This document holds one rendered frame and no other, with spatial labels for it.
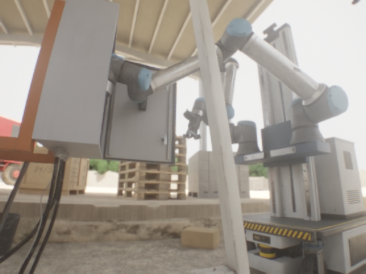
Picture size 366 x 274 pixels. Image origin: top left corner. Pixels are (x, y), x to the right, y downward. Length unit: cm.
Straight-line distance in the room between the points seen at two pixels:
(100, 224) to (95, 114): 161
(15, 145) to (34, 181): 327
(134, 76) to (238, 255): 76
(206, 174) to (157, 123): 275
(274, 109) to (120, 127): 118
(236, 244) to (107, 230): 163
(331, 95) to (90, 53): 109
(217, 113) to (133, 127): 58
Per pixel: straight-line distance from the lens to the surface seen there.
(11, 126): 1081
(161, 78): 103
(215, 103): 76
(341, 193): 158
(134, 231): 223
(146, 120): 121
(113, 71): 89
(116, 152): 114
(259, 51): 113
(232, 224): 76
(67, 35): 90
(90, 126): 73
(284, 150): 135
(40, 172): 400
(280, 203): 165
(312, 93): 120
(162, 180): 312
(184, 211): 237
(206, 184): 387
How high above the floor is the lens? 52
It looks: 15 degrees up
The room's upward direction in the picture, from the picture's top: 1 degrees clockwise
